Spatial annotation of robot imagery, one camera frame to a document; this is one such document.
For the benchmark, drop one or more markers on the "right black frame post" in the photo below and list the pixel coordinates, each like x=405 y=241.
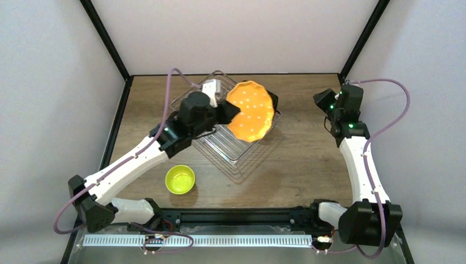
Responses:
x=369 y=27

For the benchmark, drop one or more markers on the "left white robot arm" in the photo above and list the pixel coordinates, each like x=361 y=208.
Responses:
x=94 y=197

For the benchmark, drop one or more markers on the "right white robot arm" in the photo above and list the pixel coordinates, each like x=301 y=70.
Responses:
x=353 y=140

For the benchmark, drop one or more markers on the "yellow-green small bowl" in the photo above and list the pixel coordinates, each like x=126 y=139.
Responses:
x=180 y=179

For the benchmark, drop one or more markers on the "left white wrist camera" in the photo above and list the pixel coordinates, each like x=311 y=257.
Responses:
x=215 y=90

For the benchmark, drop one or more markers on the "white slotted cable duct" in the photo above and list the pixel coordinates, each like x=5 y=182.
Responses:
x=134 y=240

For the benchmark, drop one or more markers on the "black floral square plate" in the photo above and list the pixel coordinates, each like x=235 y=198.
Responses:
x=275 y=100

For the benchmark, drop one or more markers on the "left black frame post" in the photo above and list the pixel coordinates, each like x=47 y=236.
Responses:
x=105 y=37

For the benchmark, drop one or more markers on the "black frame post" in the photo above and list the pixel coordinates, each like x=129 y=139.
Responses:
x=105 y=37
x=369 y=27

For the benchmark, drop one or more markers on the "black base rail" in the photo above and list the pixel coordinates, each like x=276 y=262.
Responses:
x=233 y=215

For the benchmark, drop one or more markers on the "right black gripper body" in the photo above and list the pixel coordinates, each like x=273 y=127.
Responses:
x=323 y=97

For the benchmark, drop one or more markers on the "orange plate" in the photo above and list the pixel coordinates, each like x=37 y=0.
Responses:
x=256 y=111

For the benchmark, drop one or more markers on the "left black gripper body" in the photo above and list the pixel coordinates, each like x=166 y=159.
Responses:
x=226 y=110

